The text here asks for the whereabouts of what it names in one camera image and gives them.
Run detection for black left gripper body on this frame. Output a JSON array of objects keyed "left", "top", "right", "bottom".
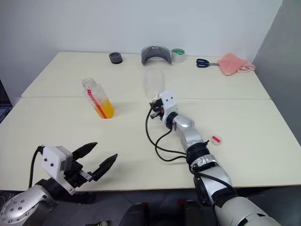
[{"left": 62, "top": 159, "right": 94, "bottom": 189}]

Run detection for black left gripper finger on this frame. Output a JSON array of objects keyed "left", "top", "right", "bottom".
[
  {"left": 71, "top": 141, "right": 98, "bottom": 163},
  {"left": 92, "top": 153, "right": 119, "bottom": 182}
]

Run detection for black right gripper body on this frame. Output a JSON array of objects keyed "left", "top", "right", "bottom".
[{"left": 152, "top": 98, "right": 165, "bottom": 121}]

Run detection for clear wine glass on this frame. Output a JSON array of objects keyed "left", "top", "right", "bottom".
[{"left": 143, "top": 68, "right": 167, "bottom": 101}]

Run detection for orange juice plastic bottle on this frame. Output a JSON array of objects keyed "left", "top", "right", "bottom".
[{"left": 81, "top": 77, "right": 116, "bottom": 120}]

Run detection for white red-striped bottle cap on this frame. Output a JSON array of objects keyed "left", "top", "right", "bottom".
[{"left": 210, "top": 135, "right": 223, "bottom": 147}]

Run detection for tape roll with green core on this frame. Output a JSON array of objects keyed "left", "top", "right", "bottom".
[{"left": 170, "top": 48, "right": 187, "bottom": 64}]

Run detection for black round container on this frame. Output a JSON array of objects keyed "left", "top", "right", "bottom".
[{"left": 108, "top": 52, "right": 124, "bottom": 65}]

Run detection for pink cloth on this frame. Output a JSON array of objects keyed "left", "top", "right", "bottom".
[{"left": 217, "top": 52, "right": 256, "bottom": 76}]

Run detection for dark laptop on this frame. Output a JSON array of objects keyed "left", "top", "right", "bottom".
[{"left": 0, "top": 78, "right": 12, "bottom": 123}]

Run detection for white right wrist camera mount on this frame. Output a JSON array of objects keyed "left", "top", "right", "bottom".
[{"left": 158, "top": 90, "right": 179, "bottom": 122}]

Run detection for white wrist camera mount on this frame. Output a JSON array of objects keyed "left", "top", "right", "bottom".
[
  {"left": 158, "top": 90, "right": 179, "bottom": 122},
  {"left": 41, "top": 145, "right": 76, "bottom": 195}
]

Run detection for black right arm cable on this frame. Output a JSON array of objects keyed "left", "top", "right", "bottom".
[{"left": 145, "top": 107, "right": 236, "bottom": 189}]

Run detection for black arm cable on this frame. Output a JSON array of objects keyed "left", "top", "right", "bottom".
[
  {"left": 28, "top": 145, "right": 46, "bottom": 189},
  {"left": 145, "top": 107, "right": 236, "bottom": 189}
]

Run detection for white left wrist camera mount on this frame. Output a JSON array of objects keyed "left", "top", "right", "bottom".
[{"left": 41, "top": 145, "right": 76, "bottom": 195}]

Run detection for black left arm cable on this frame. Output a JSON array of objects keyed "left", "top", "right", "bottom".
[{"left": 28, "top": 145, "right": 46, "bottom": 189}]

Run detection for blue-handled scissors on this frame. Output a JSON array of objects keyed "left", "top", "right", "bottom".
[{"left": 196, "top": 58, "right": 221, "bottom": 69}]

